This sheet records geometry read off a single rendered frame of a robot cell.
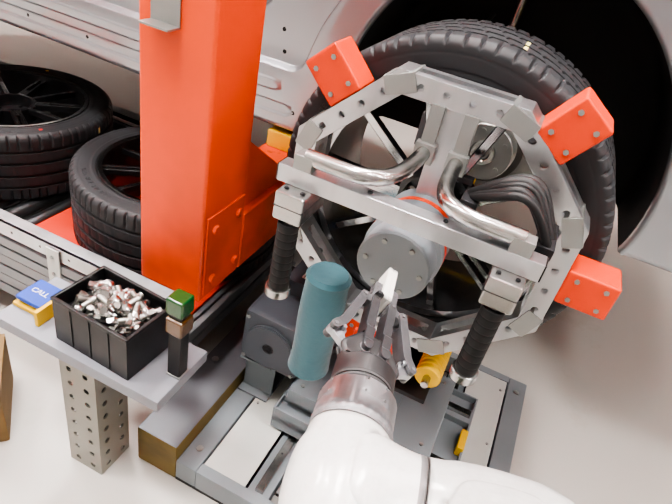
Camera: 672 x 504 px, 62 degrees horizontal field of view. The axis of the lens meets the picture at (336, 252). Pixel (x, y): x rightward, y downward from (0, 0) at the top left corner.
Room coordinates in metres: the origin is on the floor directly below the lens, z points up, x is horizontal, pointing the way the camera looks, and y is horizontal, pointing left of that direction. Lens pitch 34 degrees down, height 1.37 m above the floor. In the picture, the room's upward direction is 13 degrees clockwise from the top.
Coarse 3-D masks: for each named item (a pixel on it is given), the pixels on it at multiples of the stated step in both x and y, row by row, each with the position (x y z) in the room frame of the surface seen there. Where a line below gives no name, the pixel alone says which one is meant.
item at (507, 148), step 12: (480, 132) 1.36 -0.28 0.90; (504, 132) 1.35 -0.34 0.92; (504, 144) 1.34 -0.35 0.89; (516, 144) 1.38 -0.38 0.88; (504, 156) 1.34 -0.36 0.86; (516, 156) 1.37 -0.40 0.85; (480, 168) 1.35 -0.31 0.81; (492, 168) 1.34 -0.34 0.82; (504, 168) 1.34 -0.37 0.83; (516, 168) 1.37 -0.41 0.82; (528, 168) 1.36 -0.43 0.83; (480, 180) 1.39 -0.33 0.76
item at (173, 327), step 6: (168, 318) 0.76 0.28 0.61; (192, 318) 0.78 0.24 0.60; (168, 324) 0.76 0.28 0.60; (174, 324) 0.76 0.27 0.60; (180, 324) 0.76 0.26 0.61; (186, 324) 0.77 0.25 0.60; (192, 324) 0.79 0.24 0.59; (168, 330) 0.76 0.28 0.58; (174, 330) 0.76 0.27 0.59; (180, 330) 0.75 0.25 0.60; (186, 330) 0.77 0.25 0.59; (180, 336) 0.75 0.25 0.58
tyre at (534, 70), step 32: (416, 32) 1.05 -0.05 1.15; (448, 32) 1.03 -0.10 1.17; (480, 32) 1.05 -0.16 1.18; (512, 32) 1.12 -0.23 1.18; (384, 64) 1.02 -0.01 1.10; (448, 64) 0.99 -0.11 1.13; (480, 64) 0.97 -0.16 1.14; (512, 64) 0.96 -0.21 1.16; (544, 64) 0.99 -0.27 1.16; (320, 96) 1.05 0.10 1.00; (544, 96) 0.94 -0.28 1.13; (576, 160) 0.91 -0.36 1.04; (608, 160) 0.91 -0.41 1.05; (608, 192) 0.90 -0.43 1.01; (320, 224) 1.04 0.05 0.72; (608, 224) 0.89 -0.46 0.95; (544, 320) 0.90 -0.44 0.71
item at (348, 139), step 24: (360, 120) 1.17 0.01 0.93; (336, 144) 1.07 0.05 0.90; (360, 144) 1.25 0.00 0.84; (384, 144) 1.03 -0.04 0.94; (480, 144) 0.98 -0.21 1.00; (384, 192) 1.02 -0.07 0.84; (456, 192) 1.03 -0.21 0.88; (336, 216) 1.08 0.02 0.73; (360, 216) 1.04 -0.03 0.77; (336, 240) 1.04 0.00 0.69; (360, 240) 1.11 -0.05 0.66; (456, 264) 1.16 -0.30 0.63; (480, 264) 0.96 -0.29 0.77; (432, 288) 0.98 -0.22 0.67; (456, 288) 1.04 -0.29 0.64; (480, 288) 0.95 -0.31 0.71; (432, 312) 0.96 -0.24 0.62; (456, 312) 0.94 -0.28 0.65
